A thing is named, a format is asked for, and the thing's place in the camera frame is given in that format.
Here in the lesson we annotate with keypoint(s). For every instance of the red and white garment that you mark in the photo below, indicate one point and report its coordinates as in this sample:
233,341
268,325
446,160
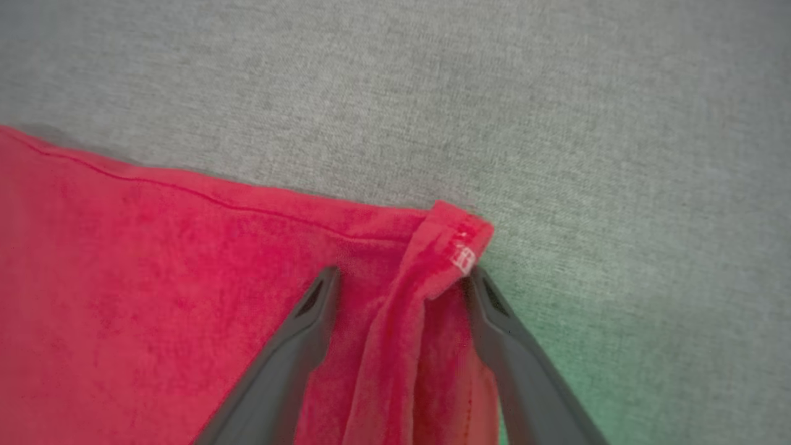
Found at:
185,309

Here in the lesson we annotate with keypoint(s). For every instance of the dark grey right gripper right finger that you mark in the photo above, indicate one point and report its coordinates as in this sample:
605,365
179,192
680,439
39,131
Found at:
525,377

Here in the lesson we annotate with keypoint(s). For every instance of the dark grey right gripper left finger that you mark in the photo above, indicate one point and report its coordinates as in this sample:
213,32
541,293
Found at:
284,377

